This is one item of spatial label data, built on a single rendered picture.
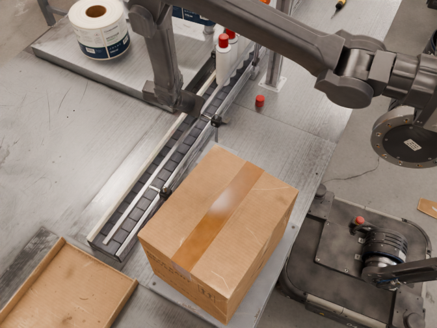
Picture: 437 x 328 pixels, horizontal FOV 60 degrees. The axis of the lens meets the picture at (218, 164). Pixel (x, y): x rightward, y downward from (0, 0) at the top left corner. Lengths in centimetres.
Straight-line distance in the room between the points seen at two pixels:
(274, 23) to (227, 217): 42
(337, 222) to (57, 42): 146
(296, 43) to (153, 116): 85
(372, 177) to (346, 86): 175
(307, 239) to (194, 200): 103
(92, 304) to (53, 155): 54
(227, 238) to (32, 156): 82
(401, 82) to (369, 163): 179
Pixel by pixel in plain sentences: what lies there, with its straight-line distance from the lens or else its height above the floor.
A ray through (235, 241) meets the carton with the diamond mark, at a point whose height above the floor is 112.
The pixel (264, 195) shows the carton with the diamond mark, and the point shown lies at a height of 112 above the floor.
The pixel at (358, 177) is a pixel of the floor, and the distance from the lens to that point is 236.
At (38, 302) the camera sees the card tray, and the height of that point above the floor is 83.
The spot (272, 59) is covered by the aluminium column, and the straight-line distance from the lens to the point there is 144.
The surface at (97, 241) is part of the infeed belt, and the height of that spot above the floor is 88.
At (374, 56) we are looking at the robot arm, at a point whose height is 147.
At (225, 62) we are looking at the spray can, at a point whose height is 100.
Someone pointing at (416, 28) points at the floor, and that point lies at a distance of 350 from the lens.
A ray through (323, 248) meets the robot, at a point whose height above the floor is 26.
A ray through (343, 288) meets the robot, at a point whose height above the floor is 24.
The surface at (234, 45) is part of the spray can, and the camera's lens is 137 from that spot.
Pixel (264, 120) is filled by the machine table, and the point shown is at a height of 83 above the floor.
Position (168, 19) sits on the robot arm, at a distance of 78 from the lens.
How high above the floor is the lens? 189
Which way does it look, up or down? 56 degrees down
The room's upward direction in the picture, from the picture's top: straight up
